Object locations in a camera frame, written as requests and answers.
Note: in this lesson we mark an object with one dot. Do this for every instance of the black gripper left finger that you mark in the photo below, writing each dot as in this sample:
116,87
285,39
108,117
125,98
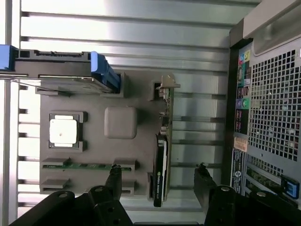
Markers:
113,188

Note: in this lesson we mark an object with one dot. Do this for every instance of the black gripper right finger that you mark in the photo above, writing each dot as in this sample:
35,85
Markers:
207,188

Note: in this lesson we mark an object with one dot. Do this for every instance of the green RAM stick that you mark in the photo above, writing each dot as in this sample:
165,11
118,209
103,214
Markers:
89,166

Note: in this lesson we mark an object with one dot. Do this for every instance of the grey parts rack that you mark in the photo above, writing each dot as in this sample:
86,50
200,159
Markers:
94,150

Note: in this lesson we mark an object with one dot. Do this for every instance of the silver CPU chip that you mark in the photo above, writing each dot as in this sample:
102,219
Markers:
63,130

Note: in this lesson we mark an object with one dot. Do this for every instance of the blue case latch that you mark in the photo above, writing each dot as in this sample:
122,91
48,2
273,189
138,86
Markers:
291,187

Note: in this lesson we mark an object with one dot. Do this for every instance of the open grey PC case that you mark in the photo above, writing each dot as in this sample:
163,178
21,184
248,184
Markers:
270,106

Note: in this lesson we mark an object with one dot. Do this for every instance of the hard disk with blue rails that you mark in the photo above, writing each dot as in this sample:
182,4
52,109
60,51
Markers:
58,66

